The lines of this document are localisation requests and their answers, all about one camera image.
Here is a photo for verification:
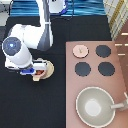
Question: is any white gripper body blue base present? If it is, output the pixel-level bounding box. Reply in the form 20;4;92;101
5;59;47;75

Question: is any cream round plate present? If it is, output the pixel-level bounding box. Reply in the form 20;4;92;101
43;61;54;79

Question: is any pink pot lid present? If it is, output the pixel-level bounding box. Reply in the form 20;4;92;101
73;45;89;58

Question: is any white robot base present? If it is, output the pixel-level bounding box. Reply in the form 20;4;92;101
43;0;67;15

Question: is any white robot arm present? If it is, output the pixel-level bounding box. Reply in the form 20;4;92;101
2;0;53;75

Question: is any black table mat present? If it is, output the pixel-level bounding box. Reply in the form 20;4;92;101
0;15;110;128

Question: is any pink toy stove counter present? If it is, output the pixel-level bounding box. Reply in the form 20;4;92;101
66;41;128;128

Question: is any blue striped cloth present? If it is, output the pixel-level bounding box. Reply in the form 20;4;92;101
10;0;105;16

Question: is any black burner disc front right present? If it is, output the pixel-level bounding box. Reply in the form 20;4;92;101
98;62;115;76

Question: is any black burner disc back right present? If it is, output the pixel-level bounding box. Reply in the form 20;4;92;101
96;45;111;58

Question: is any grey sink bowl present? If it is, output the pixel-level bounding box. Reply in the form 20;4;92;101
76;87;115;128

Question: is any grey faucet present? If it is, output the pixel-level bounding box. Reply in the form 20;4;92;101
110;92;128;112

